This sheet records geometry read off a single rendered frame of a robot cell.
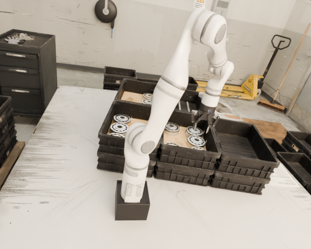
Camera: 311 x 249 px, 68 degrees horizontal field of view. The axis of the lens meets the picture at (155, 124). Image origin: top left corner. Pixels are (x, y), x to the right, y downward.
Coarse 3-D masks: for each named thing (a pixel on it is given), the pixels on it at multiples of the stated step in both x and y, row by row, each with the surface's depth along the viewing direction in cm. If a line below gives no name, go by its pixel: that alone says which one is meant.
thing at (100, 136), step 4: (116, 100) 141; (112, 104) 135; (132, 104) 141; (136, 104) 141; (140, 104) 142; (112, 108) 131; (108, 112) 127; (108, 116) 123; (104, 120) 119; (104, 124) 115; (100, 128) 112; (100, 132) 109; (100, 136) 108; (104, 136) 107; (108, 136) 107; (112, 136) 108; (116, 136) 109; (108, 140) 109; (112, 140) 108; (116, 140) 108; (120, 140) 108; (124, 140) 108
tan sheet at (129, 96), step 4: (124, 92) 178; (128, 92) 179; (124, 96) 171; (128, 96) 173; (132, 96) 174; (136, 96) 175; (140, 96) 176; (128, 100) 167; (132, 100) 168; (136, 100) 169; (140, 100) 170
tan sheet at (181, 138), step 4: (184, 128) 146; (180, 132) 141; (184, 132) 142; (164, 136) 134; (168, 136) 135; (172, 136) 136; (176, 136) 136; (180, 136) 137; (184, 136) 138; (164, 140) 131; (168, 140) 131; (172, 140) 132; (176, 140) 133; (180, 140) 133; (184, 140) 134; (180, 144) 130; (184, 144) 131; (204, 148) 131
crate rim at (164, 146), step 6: (162, 132) 118; (162, 138) 114; (162, 144) 109; (216, 144) 120; (168, 150) 110; (174, 150) 110; (180, 150) 110; (186, 150) 110; (192, 150) 110; (198, 150) 110; (204, 156) 111; (210, 156) 111; (216, 156) 111
